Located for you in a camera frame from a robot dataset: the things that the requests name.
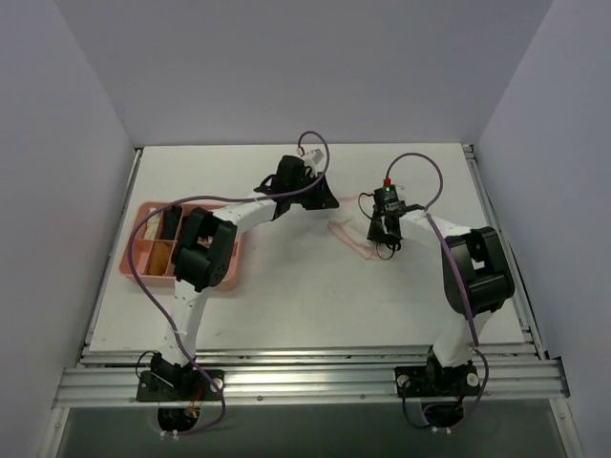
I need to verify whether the white underwear with pink trim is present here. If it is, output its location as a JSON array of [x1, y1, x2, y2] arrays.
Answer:
[[327, 196, 380, 260]]

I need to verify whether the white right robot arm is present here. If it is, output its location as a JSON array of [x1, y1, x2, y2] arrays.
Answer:
[[368, 179, 516, 394]]

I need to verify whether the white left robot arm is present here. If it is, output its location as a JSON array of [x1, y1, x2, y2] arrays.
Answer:
[[151, 149, 339, 400]]

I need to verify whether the black rolled cloth in tray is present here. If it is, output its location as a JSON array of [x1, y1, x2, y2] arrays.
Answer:
[[159, 205, 182, 240]]

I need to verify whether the white rolled cloth in tray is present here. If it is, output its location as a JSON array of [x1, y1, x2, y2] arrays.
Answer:
[[142, 214, 162, 239]]

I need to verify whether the pink plastic organizer tray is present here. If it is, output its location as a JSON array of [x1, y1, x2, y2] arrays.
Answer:
[[118, 201, 245, 292]]

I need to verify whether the orange rolled cloth in tray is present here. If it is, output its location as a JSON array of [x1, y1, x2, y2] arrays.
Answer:
[[145, 240, 176, 277]]

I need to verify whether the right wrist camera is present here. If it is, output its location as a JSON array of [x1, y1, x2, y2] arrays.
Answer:
[[382, 177, 402, 202]]

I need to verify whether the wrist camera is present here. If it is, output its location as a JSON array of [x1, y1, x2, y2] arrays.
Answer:
[[382, 177, 402, 202], [297, 148, 326, 169]]

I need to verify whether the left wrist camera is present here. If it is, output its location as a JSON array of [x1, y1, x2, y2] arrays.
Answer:
[[297, 148, 326, 169]]

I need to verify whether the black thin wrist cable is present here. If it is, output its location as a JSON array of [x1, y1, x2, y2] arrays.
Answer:
[[357, 191, 405, 262]]

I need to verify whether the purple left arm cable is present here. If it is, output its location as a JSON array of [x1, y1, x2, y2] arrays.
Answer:
[[124, 130, 332, 436]]

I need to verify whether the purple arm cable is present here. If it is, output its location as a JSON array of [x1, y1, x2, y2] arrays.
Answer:
[[384, 152, 491, 427], [124, 130, 332, 436]]

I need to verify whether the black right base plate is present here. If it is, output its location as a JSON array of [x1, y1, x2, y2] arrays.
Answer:
[[393, 364, 481, 398]]

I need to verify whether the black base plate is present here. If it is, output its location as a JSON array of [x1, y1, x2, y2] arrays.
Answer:
[[136, 369, 221, 403], [393, 364, 481, 398]]

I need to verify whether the aluminium frame rail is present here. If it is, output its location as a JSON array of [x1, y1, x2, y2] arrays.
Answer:
[[53, 357, 569, 408]]

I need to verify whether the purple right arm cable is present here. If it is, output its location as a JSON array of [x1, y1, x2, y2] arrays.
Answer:
[[384, 152, 491, 427]]

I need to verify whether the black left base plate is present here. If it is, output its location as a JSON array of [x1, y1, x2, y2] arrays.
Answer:
[[136, 369, 221, 403]]

